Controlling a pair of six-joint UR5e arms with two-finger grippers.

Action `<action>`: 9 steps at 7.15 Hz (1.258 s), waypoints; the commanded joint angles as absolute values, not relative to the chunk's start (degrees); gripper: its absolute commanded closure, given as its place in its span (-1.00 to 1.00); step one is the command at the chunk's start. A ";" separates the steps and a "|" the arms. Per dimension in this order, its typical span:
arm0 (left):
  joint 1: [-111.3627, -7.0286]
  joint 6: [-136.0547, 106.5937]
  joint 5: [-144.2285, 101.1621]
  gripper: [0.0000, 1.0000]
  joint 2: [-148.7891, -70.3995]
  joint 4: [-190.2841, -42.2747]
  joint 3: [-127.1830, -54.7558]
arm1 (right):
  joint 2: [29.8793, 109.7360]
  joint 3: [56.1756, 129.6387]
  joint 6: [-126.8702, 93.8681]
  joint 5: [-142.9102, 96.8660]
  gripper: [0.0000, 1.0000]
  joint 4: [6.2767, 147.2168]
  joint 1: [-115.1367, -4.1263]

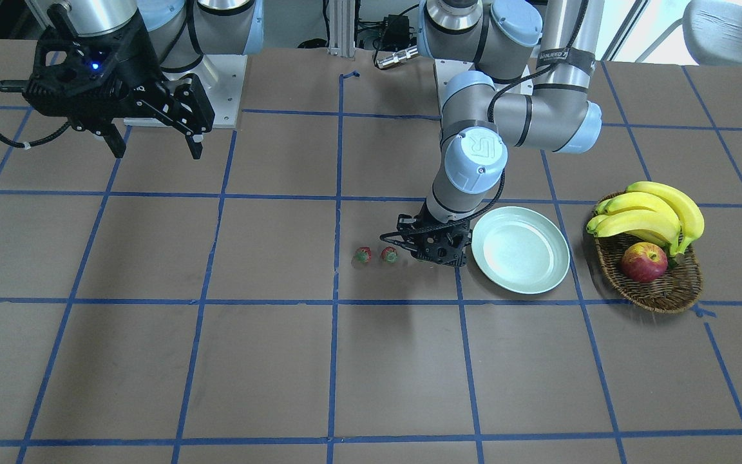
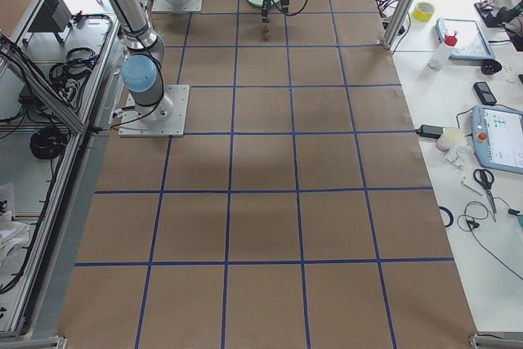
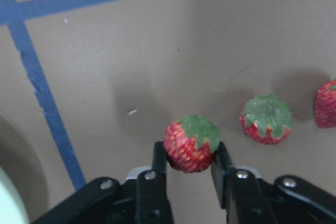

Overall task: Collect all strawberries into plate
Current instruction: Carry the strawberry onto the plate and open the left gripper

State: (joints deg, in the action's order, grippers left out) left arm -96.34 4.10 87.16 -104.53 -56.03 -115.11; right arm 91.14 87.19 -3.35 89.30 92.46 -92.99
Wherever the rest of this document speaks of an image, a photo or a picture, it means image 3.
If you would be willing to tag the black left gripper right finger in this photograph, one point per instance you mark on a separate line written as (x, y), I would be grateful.
(238, 191)

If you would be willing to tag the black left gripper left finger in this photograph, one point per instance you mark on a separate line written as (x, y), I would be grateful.
(152, 204)

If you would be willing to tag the red strawberry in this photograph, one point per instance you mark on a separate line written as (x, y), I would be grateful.
(324, 106)
(190, 143)
(266, 119)

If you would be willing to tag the light green plate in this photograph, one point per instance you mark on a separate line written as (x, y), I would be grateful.
(12, 207)

